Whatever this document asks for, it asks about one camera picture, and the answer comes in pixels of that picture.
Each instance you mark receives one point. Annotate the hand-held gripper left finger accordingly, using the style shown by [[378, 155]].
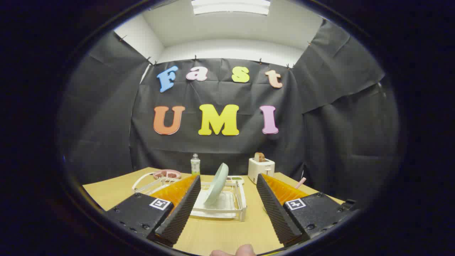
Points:
[[185, 209]]

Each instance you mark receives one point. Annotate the pink plate with meat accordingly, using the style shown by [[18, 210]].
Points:
[[167, 174]]

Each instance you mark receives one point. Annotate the white toaster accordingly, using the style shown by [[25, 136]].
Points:
[[260, 170]]

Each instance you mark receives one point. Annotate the black backdrop cloth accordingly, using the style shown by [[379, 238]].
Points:
[[106, 124]]

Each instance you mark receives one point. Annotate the white ribbed drain tray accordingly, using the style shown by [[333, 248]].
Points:
[[224, 206]]

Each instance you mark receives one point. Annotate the pale green plate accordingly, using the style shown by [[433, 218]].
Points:
[[217, 183]]

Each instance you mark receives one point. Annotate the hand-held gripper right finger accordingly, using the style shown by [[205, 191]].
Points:
[[273, 209]]

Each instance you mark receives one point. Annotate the brown bread slice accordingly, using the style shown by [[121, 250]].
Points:
[[259, 157]]

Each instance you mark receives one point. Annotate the small divided snack tray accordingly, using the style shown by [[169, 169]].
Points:
[[235, 179]]

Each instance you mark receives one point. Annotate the clear bottle green liquid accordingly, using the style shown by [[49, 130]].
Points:
[[195, 166]]

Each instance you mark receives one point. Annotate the ceiling light panel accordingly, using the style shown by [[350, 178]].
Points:
[[231, 6]]

